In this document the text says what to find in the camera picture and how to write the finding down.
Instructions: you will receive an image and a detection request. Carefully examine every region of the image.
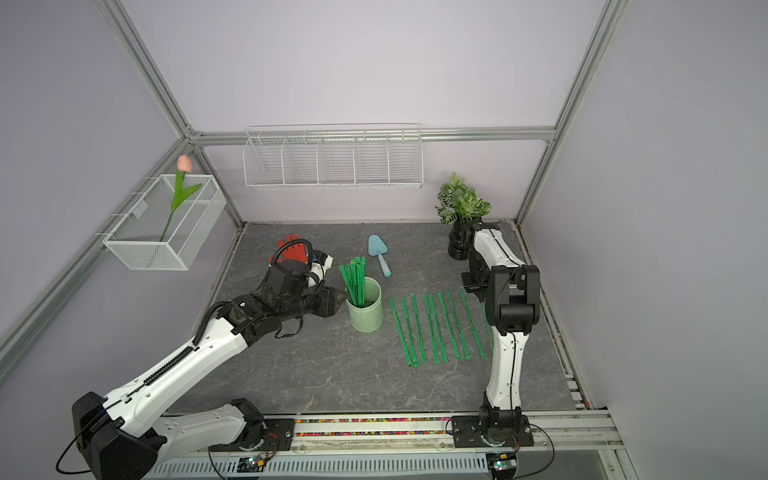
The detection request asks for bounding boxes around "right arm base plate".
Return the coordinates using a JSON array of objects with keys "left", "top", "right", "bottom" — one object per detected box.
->
[{"left": 446, "top": 415, "right": 535, "bottom": 449}]

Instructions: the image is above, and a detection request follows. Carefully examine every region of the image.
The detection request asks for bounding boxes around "white wire wall shelf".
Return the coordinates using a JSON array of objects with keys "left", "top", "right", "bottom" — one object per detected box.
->
[{"left": 242, "top": 123, "right": 424, "bottom": 190}]

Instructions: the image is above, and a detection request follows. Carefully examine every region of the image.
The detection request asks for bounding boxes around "green plant in black pot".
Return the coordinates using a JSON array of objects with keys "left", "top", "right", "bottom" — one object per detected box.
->
[{"left": 435, "top": 173, "right": 491, "bottom": 260}]

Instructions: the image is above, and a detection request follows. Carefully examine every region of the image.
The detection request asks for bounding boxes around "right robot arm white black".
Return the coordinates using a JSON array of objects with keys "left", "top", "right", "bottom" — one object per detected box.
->
[{"left": 462, "top": 220, "right": 541, "bottom": 443}]

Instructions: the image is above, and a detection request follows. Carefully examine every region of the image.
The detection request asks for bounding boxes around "bundle of green wrapped straws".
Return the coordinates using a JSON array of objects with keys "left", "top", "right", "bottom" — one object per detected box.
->
[{"left": 339, "top": 257, "right": 366, "bottom": 308}]

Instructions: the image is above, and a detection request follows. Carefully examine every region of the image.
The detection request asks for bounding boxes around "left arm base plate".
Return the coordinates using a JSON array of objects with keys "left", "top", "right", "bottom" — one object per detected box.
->
[{"left": 210, "top": 417, "right": 296, "bottom": 452}]

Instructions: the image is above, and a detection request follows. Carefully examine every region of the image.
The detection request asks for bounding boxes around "red work glove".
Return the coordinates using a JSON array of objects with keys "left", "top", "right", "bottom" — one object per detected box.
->
[{"left": 269, "top": 234, "right": 308, "bottom": 263}]

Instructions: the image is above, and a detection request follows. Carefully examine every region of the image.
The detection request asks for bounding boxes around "white mesh side basket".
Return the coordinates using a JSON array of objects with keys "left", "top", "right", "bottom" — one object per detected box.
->
[{"left": 102, "top": 173, "right": 227, "bottom": 271}]

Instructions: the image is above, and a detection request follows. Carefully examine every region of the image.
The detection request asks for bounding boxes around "pink artificial tulip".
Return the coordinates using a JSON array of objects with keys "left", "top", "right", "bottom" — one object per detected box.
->
[{"left": 159, "top": 155, "right": 201, "bottom": 242}]

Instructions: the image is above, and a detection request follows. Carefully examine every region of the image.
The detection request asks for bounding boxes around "white vented cable duct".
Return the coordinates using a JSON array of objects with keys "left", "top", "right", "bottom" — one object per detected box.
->
[{"left": 145, "top": 453, "right": 489, "bottom": 479}]

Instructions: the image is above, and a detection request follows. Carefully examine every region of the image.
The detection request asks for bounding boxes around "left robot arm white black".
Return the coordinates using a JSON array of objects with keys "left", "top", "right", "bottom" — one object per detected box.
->
[{"left": 72, "top": 261, "right": 347, "bottom": 479}]

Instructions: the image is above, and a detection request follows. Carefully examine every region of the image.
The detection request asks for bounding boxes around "light green metal cup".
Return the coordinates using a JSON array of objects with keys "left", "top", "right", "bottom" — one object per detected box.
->
[{"left": 346, "top": 277, "right": 384, "bottom": 333}]

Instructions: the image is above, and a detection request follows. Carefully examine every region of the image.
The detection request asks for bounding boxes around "light blue garden trowel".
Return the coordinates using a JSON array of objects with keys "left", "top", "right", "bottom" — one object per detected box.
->
[{"left": 368, "top": 234, "right": 392, "bottom": 278}]

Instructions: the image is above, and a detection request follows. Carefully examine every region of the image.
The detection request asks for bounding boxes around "aluminium front rail frame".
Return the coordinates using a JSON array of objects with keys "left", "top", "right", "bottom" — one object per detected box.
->
[{"left": 154, "top": 410, "right": 637, "bottom": 479}]

